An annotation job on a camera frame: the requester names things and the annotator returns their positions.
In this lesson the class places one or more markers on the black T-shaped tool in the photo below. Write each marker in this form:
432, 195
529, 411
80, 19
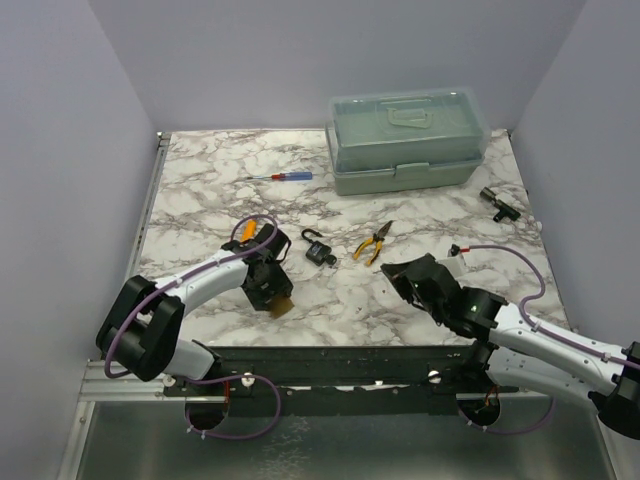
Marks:
504, 211

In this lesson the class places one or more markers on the green plastic toolbox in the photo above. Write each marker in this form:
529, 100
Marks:
405, 141

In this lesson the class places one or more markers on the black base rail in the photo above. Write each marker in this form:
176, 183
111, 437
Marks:
252, 382

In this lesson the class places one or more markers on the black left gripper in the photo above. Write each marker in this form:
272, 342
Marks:
280, 285

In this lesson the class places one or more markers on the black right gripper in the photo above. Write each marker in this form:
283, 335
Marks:
397, 272

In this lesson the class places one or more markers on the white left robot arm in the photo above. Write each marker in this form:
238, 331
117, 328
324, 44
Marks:
141, 330

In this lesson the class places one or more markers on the red blue screwdriver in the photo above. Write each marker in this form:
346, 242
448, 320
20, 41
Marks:
284, 176

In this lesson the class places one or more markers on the yellow black pliers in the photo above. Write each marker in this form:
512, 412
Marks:
376, 240

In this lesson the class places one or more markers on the black padlock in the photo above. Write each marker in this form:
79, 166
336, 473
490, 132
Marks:
317, 252

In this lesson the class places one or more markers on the brass padlock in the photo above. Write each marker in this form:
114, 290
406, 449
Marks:
280, 306

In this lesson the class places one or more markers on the orange utility knife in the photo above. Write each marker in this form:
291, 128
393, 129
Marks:
249, 230

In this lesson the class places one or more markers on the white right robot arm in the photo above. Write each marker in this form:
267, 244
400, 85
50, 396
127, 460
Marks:
518, 350

